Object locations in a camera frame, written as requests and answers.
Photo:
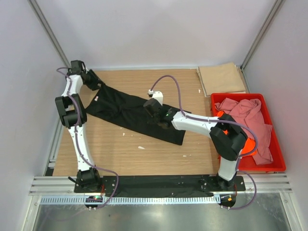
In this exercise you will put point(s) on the aluminium frame post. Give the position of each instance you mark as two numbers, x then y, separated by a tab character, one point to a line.
262	32
48	30

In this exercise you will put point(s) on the white slotted cable duct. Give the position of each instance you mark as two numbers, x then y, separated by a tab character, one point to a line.
97	200

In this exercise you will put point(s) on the red plastic bin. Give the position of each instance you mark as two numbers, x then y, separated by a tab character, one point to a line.
247	162

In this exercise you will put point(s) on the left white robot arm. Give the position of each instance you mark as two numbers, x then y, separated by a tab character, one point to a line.
73	116

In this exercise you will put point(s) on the left aluminium frame post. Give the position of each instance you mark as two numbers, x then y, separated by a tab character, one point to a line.
48	30

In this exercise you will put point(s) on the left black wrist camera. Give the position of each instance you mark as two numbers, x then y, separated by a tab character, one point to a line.
77	67

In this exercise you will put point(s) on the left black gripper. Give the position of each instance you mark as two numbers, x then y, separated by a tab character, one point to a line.
96	80

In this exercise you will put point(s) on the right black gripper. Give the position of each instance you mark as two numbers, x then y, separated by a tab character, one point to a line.
155	122

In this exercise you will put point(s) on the black t-shirt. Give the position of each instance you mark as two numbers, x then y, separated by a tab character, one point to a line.
127	111

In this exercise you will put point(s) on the right aluminium frame post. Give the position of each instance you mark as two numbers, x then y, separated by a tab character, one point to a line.
262	32

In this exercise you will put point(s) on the pink t-shirt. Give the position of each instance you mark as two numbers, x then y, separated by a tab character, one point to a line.
248	113

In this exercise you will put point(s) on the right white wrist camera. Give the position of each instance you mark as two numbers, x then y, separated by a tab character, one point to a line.
155	103

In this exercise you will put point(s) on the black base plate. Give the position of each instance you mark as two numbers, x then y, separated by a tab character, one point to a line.
175	186

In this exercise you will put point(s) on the folded beige t-shirt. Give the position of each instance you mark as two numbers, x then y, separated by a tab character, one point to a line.
224	78

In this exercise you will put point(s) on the orange t-shirt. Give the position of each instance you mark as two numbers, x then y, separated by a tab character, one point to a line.
250	142

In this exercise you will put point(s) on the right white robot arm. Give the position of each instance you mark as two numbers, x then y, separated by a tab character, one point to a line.
228	138

